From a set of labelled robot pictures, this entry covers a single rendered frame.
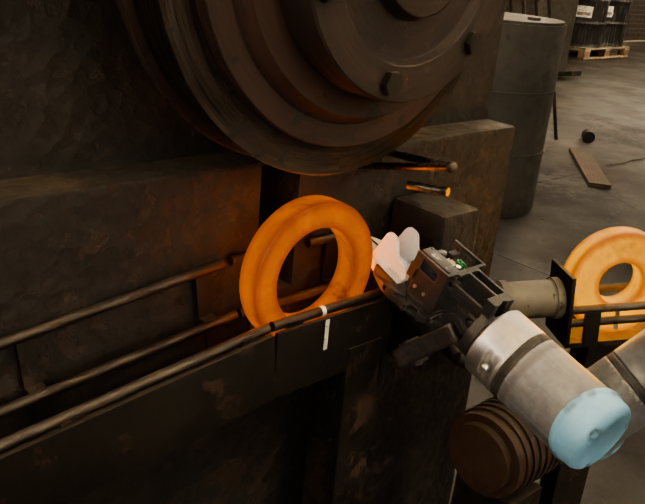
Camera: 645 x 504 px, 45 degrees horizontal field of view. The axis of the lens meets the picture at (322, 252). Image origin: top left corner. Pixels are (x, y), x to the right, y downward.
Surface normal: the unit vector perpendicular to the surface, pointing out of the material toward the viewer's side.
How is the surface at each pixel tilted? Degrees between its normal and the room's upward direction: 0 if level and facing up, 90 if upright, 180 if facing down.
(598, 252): 90
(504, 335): 41
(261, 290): 90
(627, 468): 0
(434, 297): 90
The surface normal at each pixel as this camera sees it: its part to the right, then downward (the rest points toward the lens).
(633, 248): 0.11, 0.37
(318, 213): 0.65, 0.33
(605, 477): 0.08, -0.93
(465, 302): -0.74, 0.18
